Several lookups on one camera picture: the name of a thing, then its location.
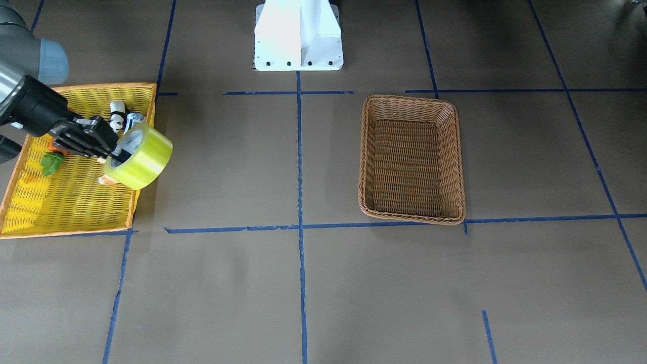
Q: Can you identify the brown wicker basket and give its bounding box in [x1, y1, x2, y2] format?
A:
[358, 95, 466, 225]

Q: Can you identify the panda figurine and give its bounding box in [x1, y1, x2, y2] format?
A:
[109, 101, 127, 133]

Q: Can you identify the small black white can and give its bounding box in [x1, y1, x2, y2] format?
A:
[123, 112, 146, 134]

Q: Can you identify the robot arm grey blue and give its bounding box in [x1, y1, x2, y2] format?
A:
[1, 1, 131, 163]

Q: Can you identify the white camera pole base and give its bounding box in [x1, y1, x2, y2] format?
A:
[253, 1, 344, 72]

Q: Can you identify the toy carrot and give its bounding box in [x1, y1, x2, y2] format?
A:
[40, 139, 68, 176]

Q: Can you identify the yellow tape roll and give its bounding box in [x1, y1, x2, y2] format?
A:
[104, 124, 173, 190]

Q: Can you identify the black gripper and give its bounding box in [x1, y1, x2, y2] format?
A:
[5, 75, 132, 165]

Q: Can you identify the yellow plastic woven basket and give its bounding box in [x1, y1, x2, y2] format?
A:
[1, 82, 157, 239]

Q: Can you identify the toy croissant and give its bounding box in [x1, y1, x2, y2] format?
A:
[97, 157, 119, 186]

